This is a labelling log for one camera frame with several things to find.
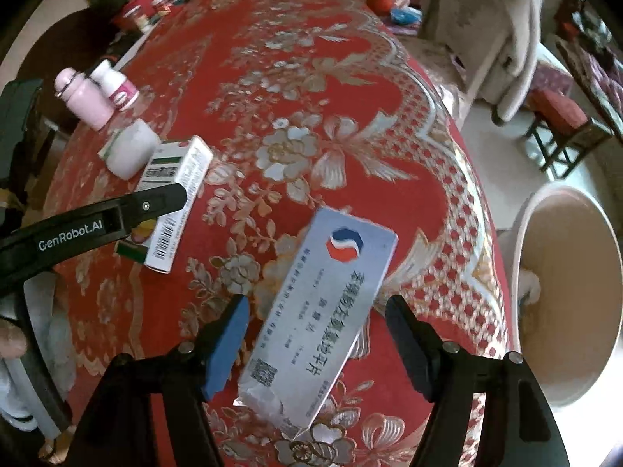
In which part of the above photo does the chair with draped clothes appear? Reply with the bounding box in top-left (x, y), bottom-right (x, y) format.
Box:
top-left (423, 0), bottom-right (543, 122)

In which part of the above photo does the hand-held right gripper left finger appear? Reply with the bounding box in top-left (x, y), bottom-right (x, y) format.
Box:
top-left (58, 294), bottom-right (251, 467)

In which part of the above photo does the white green medicine box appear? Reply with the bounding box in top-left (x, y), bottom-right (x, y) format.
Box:
top-left (117, 135), bottom-right (214, 273)

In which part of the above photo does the blue plastic bag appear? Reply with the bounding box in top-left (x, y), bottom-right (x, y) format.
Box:
top-left (389, 7), bottom-right (422, 25)

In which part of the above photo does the pink thermos bottle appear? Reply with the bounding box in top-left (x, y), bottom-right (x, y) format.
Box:
top-left (53, 68), bottom-right (115, 132)

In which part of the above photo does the red plastic basin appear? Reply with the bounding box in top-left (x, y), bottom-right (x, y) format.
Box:
top-left (113, 0), bottom-right (171, 30)

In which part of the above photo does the crushed white bottle green label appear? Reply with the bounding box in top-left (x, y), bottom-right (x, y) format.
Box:
top-left (97, 119), bottom-right (161, 181)

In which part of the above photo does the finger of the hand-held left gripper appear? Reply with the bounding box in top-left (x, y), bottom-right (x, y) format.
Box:
top-left (121, 186), bottom-right (188, 240)

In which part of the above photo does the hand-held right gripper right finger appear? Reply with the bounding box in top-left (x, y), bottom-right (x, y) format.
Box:
top-left (385, 294), bottom-right (572, 467)

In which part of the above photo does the white pill bottle red label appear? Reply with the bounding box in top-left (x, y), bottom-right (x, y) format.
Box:
top-left (92, 60), bottom-right (140, 110)

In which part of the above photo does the person's left hand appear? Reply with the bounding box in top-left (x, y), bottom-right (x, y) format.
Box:
top-left (0, 318), bottom-right (27, 358)

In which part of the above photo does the silver medicine box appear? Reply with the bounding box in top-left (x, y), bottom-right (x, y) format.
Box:
top-left (234, 205), bottom-right (399, 441)

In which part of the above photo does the floral sofa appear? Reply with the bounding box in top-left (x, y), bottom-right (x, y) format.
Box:
top-left (555, 34), bottom-right (623, 142)

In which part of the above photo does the wooden chair with red cushion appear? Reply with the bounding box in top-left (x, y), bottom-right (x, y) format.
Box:
top-left (523, 88), bottom-right (614, 181)

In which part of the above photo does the red floral tablecloth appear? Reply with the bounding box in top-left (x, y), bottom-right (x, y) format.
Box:
top-left (41, 0), bottom-right (517, 467)

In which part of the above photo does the white trash bin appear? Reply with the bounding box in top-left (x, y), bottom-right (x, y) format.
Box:
top-left (496, 184), bottom-right (623, 407)

